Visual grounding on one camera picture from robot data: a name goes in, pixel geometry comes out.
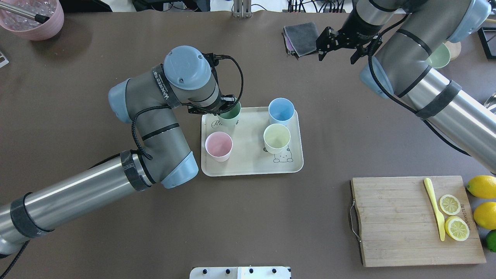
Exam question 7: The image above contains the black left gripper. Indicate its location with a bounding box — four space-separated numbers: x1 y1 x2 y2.
188 53 237 115

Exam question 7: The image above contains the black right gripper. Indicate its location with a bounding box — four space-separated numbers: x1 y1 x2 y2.
316 15 382 65

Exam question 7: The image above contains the green cup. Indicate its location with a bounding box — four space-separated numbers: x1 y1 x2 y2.
217 102 242 127

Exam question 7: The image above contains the pink cup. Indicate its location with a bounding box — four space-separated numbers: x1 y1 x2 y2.
205 132 233 162

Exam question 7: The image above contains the blue cup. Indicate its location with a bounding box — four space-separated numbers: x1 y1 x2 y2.
268 98 295 126

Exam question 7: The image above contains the cream yellow cup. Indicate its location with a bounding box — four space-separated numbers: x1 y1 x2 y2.
263 124 291 154

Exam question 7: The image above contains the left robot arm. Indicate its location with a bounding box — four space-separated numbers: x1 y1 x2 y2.
0 45 241 258

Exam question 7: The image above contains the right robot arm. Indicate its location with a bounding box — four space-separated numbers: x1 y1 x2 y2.
316 0 496 174

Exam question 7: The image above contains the cream rabbit tray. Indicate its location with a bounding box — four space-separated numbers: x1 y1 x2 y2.
200 107 304 177

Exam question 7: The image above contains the grey folded cloth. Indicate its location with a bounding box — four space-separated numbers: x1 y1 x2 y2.
283 22 319 58

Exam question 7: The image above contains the purple cloth under grey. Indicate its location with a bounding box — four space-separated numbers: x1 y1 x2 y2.
283 31 296 55

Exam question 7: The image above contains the green bowl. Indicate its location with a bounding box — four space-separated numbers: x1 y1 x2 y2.
426 43 450 69

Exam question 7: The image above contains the wooden cup tree stand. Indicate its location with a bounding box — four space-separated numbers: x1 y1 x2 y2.
444 41 461 61

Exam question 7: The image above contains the clear glass on stand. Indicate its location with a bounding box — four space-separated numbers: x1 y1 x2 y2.
483 93 496 114

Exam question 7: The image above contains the wooden cutting board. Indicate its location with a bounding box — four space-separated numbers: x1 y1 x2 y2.
350 176 486 268

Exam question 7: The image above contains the lemon half slice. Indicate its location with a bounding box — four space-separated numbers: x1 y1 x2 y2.
439 194 461 216
444 216 470 241

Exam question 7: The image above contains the whole yellow lemon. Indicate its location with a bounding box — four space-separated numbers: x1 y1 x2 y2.
466 175 496 199
473 202 496 230

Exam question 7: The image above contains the yellow plastic knife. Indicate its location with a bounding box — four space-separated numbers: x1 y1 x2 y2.
424 177 446 241

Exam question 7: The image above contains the metal tube in bowl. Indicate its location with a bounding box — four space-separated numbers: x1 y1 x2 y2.
0 1 50 24

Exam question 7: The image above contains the pink bowl with ice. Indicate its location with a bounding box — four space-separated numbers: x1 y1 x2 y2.
0 0 64 41

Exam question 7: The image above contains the green lime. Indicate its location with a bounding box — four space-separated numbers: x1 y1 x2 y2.
485 230 496 253

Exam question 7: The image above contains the aluminium frame post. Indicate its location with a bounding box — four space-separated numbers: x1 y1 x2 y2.
232 0 252 18

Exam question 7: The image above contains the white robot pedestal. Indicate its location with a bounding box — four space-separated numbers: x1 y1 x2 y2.
189 265 292 279

